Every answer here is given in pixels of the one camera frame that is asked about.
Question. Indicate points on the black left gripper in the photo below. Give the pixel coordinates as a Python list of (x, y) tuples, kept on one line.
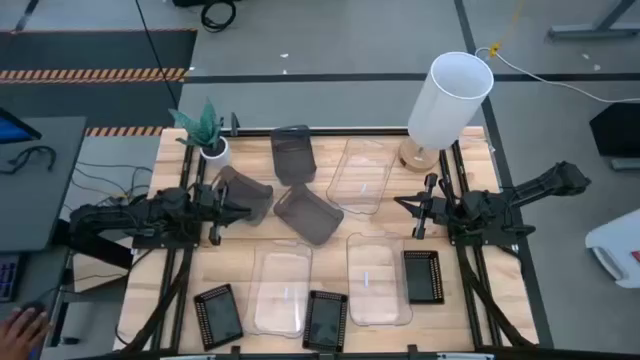
[(215, 200)]

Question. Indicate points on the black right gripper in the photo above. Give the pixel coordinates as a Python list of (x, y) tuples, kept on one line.
[(445, 210)]

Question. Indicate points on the smoky grey plastic bin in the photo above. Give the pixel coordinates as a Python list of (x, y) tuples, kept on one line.
[(293, 157), (309, 215), (252, 192)]

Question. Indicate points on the black perforated basket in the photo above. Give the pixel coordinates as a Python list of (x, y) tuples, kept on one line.
[(423, 277), (219, 317), (325, 321)]

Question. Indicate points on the clear plastic bin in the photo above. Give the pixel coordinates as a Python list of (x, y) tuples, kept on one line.
[(378, 280), (279, 290), (362, 175)]

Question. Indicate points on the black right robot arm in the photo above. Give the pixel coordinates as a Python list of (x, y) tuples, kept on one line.
[(540, 187)]

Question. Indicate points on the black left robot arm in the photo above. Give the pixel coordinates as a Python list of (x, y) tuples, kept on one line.
[(125, 217)]

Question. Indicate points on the round wooden lamp base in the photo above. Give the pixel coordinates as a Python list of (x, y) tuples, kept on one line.
[(415, 159)]

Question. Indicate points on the white plant pot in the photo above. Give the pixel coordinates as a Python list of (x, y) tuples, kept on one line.
[(217, 156)]

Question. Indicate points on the green snake plant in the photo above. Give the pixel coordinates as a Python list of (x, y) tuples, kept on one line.
[(202, 129)]

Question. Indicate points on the white cylindrical lamp shade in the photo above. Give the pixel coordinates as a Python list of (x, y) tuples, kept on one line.
[(447, 105)]

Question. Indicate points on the grey desk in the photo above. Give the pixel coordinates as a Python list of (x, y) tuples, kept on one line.
[(35, 200)]

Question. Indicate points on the white plastic object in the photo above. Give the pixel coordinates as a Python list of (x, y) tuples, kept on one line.
[(617, 250)]

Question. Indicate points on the black floor mat hazard stripes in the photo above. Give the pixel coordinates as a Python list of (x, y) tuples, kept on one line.
[(95, 55)]

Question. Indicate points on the black box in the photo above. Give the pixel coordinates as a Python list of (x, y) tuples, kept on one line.
[(617, 130)]

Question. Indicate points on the black computer mouse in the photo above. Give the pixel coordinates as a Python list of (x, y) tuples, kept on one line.
[(34, 305)]

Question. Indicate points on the computer monitor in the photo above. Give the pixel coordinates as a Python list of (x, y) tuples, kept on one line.
[(12, 131)]

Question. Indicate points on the black keyboard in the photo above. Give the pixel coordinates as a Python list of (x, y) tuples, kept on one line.
[(7, 278)]

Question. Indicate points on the person's hand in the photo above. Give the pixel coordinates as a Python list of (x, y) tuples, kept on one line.
[(20, 335)]

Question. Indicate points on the grey metal table leg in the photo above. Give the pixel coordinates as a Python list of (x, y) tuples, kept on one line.
[(595, 27)]

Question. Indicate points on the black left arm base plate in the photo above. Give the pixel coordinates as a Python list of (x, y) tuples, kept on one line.
[(160, 242)]

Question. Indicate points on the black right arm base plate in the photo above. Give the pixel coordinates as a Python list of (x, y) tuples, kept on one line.
[(492, 236)]

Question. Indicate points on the black aluminium frame rail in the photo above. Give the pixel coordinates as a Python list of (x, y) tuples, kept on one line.
[(350, 356), (350, 132), (475, 290), (182, 285)]

